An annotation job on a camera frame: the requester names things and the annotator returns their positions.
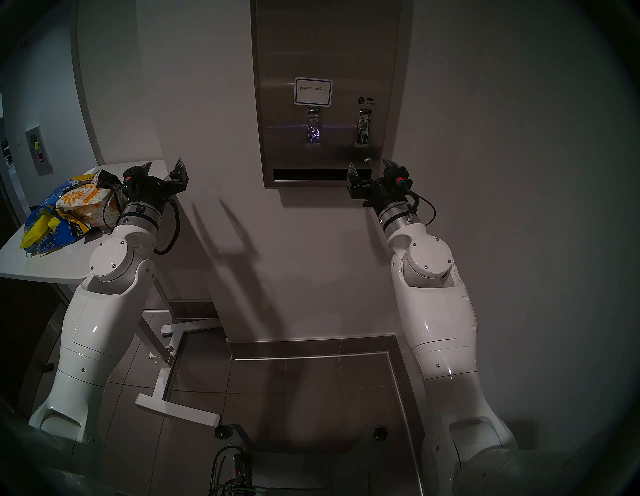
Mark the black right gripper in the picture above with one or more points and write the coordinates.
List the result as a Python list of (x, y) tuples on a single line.
[(377, 192)]

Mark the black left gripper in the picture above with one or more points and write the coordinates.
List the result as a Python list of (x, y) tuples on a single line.
[(150, 190)]

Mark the stainless steel wall dispenser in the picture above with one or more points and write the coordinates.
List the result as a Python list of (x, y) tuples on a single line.
[(280, 50)]

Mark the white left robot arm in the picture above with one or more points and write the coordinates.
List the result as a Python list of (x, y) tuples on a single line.
[(110, 310)]

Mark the dark robot base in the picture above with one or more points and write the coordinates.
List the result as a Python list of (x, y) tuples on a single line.
[(320, 470)]

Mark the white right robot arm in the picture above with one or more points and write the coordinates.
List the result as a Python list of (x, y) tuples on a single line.
[(440, 325)]

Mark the chrome dispensing lever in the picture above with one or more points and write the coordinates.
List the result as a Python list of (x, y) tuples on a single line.
[(364, 130), (313, 132)]

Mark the black pad package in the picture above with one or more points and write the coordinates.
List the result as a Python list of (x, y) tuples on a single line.
[(107, 178)]

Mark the free tampon sticker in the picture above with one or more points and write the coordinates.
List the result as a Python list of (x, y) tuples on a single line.
[(361, 101)]

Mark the orange floral pad package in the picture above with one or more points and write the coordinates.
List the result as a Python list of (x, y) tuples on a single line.
[(82, 197)]

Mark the white label blue border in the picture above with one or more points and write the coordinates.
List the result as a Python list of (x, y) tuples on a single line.
[(312, 97)]

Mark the blue yellow pad package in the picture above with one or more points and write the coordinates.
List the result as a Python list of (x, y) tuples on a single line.
[(45, 235)]

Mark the white table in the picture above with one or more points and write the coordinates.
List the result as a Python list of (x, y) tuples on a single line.
[(65, 265)]

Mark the black star knob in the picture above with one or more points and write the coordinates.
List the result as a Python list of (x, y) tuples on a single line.
[(224, 432), (380, 433)]

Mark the black box red light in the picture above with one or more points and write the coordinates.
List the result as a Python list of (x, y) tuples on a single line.
[(242, 467)]

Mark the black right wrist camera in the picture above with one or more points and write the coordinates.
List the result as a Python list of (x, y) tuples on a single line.
[(401, 178)]

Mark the grey wall alarm box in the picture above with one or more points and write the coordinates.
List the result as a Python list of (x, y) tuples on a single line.
[(39, 150)]

